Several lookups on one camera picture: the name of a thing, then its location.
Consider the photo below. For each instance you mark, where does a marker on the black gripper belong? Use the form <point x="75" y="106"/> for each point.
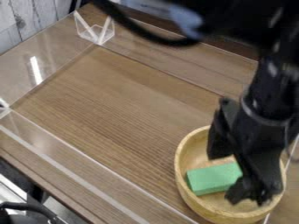
<point x="254" y="138"/>

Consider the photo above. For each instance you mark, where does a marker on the green rectangular block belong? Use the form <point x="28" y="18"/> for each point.
<point x="214" y="178"/>

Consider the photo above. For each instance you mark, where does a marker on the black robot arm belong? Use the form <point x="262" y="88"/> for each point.
<point x="266" y="24"/>

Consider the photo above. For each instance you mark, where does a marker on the wooden bowl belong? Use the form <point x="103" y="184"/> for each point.
<point x="211" y="206"/>

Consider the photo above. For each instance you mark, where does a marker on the clear acrylic corner bracket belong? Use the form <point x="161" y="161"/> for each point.
<point x="98" y="34"/>

